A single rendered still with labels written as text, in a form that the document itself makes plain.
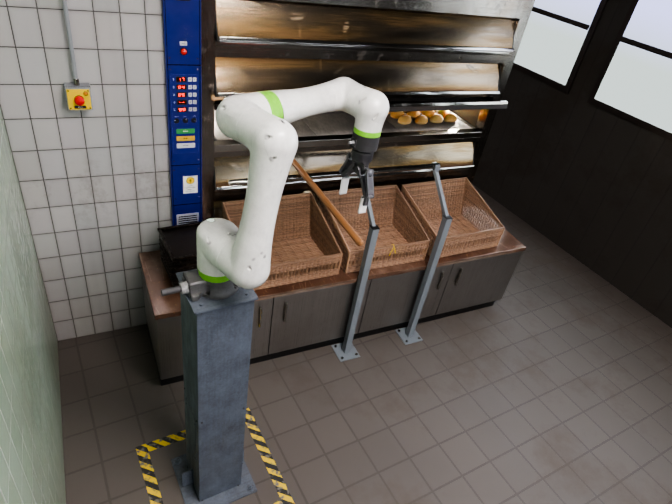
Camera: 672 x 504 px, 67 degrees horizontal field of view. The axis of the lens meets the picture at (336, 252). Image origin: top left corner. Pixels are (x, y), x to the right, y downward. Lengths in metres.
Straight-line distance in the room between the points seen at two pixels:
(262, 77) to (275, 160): 1.39
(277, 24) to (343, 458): 2.18
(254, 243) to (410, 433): 1.81
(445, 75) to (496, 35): 0.37
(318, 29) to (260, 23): 0.30
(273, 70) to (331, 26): 0.36
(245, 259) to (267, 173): 0.27
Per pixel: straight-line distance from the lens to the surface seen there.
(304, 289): 2.77
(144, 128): 2.66
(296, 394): 3.00
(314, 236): 3.10
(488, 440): 3.14
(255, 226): 1.44
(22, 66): 2.55
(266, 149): 1.33
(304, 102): 1.59
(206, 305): 1.71
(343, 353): 3.24
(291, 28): 2.67
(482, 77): 3.43
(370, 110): 1.64
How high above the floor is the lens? 2.36
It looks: 35 degrees down
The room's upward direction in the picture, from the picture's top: 11 degrees clockwise
